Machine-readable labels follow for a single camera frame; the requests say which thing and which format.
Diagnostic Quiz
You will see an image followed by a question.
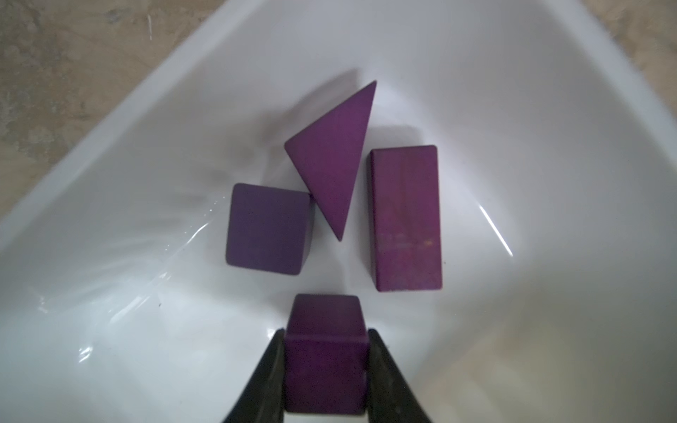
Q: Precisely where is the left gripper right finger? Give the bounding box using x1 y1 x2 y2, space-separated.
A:
366 329 431 423

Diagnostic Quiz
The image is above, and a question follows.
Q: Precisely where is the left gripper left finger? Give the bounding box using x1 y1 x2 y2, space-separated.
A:
223 329 285 423

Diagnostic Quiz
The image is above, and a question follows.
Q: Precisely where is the purple cube block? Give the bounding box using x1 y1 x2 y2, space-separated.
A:
225 183 315 276
284 294 370 415

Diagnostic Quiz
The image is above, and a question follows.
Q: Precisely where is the white plastic storage bin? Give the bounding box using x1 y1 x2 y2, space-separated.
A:
1 1 676 422

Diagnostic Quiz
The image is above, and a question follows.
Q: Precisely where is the purple rectangular block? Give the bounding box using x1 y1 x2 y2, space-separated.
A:
368 146 443 292

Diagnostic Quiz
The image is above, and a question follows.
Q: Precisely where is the purple half-round block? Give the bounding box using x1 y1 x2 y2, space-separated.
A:
284 81 377 240

